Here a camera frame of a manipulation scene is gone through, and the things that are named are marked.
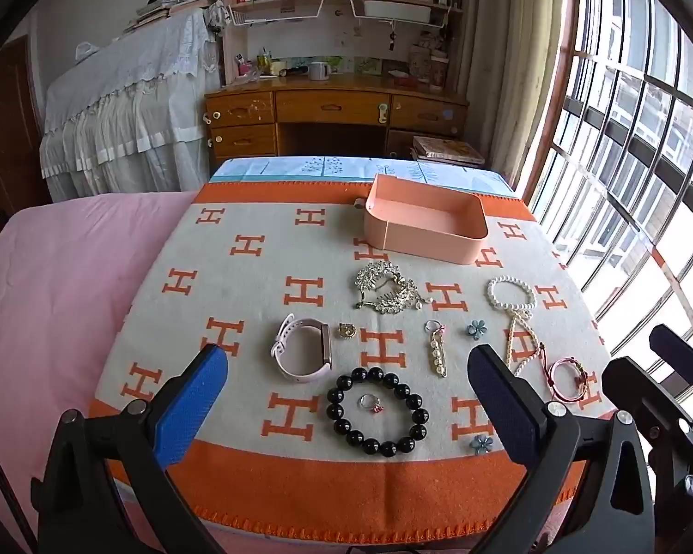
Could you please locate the white lace cover cloth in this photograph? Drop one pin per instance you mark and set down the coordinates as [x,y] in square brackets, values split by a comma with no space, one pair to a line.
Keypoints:
[127,104]

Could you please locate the pink rectangular box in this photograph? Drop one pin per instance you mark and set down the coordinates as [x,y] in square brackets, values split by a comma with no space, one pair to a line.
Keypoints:
[416,242]

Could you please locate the wooden bookshelf hutch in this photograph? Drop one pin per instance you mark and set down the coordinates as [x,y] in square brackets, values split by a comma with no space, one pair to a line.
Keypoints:
[346,40]

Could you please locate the stack of large flat books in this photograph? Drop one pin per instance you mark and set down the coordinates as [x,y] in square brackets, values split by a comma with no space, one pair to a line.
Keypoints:
[444,149]

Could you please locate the pink bed sheet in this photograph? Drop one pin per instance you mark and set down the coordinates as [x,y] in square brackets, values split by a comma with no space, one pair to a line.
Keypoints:
[63,300]

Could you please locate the small gold charm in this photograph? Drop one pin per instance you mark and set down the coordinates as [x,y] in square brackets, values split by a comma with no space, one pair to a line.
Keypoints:
[346,331]

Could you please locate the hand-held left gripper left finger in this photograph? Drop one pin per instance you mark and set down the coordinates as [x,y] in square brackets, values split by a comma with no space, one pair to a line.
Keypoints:
[192,410]

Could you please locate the stack of books on cover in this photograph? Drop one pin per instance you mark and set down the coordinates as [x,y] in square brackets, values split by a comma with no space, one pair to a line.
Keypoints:
[161,11]

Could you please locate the white mug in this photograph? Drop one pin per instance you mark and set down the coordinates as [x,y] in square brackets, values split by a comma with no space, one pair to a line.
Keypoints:
[317,71]

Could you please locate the floral canister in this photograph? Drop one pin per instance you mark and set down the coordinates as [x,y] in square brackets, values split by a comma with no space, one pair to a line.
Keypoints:
[439,72]

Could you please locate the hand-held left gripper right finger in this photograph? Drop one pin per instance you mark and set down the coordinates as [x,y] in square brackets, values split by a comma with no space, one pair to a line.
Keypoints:
[503,410]

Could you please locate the pearl hair clip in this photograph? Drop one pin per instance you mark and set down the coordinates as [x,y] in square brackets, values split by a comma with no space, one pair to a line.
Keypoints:
[437,358]

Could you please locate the blue printed sheet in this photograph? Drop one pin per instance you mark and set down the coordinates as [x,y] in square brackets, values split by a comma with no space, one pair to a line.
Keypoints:
[277,168]

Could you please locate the wooden desk with drawers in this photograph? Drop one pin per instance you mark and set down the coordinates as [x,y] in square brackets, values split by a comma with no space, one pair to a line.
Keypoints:
[329,107]

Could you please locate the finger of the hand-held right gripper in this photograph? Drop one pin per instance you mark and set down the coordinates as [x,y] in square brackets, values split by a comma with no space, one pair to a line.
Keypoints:
[678,349]
[641,392]

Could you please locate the beige curtain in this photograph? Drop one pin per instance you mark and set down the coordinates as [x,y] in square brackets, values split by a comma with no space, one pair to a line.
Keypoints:
[508,69]

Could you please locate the silver rhinestone brooch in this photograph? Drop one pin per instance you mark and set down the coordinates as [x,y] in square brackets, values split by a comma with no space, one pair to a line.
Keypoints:
[381,284]

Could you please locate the brown wooden door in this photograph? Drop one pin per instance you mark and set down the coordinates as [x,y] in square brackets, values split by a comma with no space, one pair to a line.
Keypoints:
[6,127]

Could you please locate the window with metal grille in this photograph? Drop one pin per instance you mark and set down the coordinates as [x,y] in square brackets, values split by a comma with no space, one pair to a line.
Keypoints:
[641,127]

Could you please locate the orange and cream patterned blanket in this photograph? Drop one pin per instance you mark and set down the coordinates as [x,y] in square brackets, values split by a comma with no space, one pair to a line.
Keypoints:
[323,242]

